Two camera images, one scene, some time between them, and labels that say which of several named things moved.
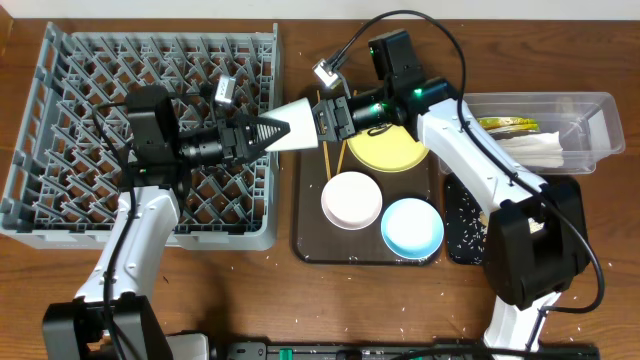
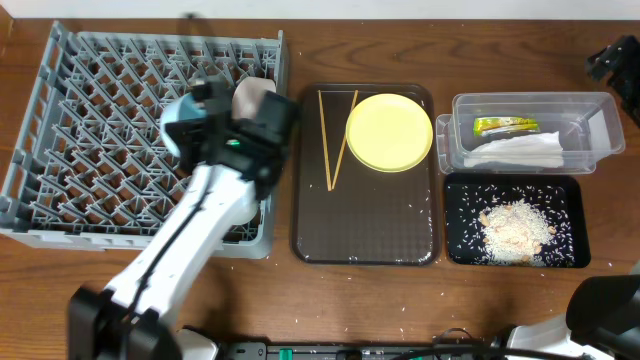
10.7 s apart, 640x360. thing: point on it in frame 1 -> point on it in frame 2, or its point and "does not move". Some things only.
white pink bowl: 351,200 -> 247,94
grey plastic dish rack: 67,170 does not move
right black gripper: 341,126 -> 625,81
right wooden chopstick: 343,147 does not move
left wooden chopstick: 325,147 does not move
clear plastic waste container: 551,132 does not move
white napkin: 536,150 does not move
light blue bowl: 412,228 -> 185,107
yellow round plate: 387,148 does not move
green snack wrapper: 494,125 does not move
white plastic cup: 298,114 -> 248,208
